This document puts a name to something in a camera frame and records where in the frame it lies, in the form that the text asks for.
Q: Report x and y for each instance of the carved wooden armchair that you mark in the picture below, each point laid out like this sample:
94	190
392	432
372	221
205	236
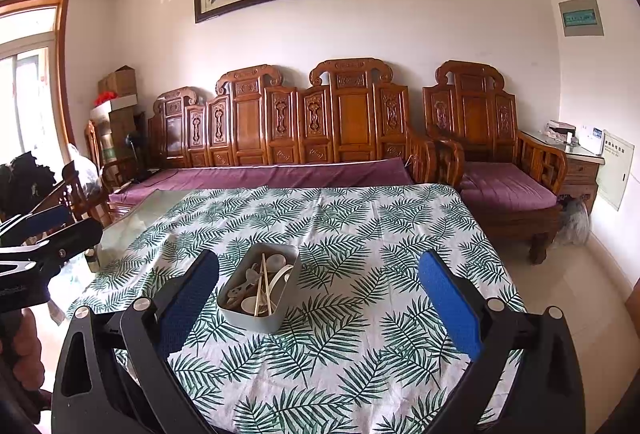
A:
475	114

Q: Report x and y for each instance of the leaf print tablecloth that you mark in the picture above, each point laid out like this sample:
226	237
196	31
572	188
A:
350	314

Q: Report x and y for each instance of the pale wooden chopstick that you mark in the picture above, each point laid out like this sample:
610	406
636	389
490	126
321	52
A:
260	284
270	301

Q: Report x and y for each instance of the small white blue box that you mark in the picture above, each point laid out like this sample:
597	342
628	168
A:
597	140

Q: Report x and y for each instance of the white plastic bag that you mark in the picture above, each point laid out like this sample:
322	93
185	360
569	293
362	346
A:
84	169

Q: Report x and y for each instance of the stacked cardboard boxes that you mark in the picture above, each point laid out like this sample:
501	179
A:
125	134

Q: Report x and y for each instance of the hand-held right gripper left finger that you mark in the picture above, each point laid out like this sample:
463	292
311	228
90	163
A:
192	304

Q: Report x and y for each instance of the brown cardboard box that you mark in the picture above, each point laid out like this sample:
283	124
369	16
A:
119	82

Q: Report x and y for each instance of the dark wooden chair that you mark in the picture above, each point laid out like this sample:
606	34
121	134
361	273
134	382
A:
80	194

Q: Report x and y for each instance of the brown board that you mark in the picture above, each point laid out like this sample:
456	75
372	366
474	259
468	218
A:
632	299

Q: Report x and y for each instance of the wooden side table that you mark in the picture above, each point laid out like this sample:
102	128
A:
580	169

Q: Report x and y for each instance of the purple sofa cushion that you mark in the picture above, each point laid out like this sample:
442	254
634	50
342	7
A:
260	176

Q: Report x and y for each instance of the small beige box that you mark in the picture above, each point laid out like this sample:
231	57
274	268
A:
92	260

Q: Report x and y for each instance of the wooden window frame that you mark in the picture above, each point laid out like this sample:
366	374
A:
62	64

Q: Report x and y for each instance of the grey tissue box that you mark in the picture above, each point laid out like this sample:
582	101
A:
560	128

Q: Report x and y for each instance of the black standing fan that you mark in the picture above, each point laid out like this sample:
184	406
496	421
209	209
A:
136	149

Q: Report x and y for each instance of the white wall panel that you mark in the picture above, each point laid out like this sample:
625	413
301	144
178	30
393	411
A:
615	169

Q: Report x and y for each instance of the purple armchair cushion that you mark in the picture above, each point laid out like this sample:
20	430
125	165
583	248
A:
505	186

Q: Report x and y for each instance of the white plastic spoon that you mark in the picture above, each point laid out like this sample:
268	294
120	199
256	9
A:
250	304
274	259

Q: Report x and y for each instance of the white flat box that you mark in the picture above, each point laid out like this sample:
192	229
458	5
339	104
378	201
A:
115	107

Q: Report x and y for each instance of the person's left hand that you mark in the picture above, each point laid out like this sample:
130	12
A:
30	344

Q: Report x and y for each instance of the red flowers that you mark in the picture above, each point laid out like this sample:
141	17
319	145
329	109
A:
106	98

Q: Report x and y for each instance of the carved wooden sofa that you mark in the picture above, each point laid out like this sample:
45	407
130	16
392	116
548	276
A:
260	119

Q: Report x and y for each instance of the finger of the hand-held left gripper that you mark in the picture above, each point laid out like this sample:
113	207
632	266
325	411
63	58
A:
75	236
47	220

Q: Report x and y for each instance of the grey rectangular container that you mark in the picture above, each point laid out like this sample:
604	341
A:
235	314

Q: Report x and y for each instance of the black cloth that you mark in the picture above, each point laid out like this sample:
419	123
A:
25	184

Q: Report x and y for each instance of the grey wall distribution box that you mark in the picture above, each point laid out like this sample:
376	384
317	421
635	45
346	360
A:
580	17

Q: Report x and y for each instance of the clear plastic bag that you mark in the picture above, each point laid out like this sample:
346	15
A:
572	221

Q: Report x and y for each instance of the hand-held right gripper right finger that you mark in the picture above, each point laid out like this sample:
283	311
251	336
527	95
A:
447	301

